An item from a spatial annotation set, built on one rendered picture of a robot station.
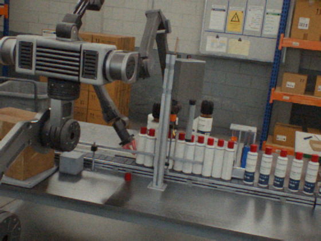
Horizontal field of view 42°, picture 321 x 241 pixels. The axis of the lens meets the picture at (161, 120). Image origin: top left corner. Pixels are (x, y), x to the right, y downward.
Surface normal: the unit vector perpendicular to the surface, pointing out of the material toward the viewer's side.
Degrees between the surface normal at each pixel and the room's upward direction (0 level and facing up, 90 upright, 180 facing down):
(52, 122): 90
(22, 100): 93
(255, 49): 90
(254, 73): 90
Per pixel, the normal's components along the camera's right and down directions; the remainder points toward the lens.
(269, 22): -0.35, 0.17
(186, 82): 0.67, 0.24
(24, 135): 0.95, 0.17
